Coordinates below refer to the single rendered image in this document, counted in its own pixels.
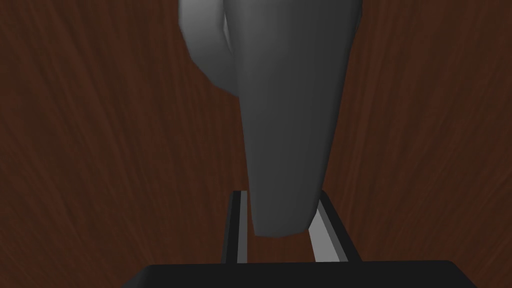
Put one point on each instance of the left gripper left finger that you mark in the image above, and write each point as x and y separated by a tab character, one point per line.
236	232

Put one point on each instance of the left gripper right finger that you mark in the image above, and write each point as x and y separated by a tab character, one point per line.
334	240

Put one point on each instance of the grey mug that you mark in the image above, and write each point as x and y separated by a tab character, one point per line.
288	120

